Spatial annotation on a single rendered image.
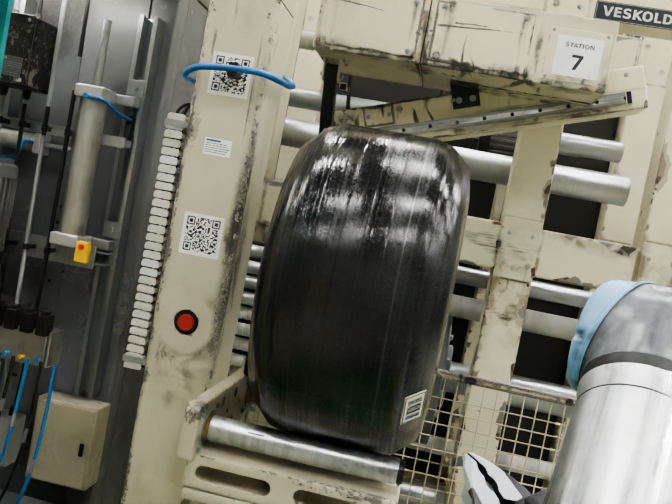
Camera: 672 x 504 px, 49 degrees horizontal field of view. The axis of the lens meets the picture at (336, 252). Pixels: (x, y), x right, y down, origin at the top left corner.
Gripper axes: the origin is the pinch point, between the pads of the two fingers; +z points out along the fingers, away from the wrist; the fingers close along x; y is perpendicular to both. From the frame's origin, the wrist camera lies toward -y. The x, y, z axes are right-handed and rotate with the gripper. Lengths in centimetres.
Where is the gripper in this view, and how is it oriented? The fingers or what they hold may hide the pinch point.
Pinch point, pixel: (473, 458)
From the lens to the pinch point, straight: 110.7
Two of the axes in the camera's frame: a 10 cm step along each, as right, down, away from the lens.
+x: 8.7, -2.0, 4.6
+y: -2.1, 6.8, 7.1
